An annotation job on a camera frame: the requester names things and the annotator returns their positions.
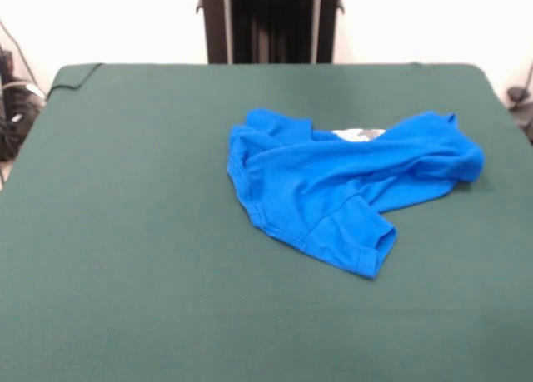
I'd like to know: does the blue printed T-shirt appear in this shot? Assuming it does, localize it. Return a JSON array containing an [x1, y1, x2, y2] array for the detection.
[[226, 107, 486, 280]]

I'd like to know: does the dark green table cloth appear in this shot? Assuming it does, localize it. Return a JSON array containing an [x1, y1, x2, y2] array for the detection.
[[0, 62, 533, 382]]

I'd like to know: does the dark grey floor stand base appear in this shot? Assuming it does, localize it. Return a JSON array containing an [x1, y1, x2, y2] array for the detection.
[[506, 86, 533, 146], [0, 47, 47, 162]]

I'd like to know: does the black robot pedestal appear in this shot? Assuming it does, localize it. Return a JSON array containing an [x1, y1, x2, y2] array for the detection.
[[195, 0, 346, 65]]

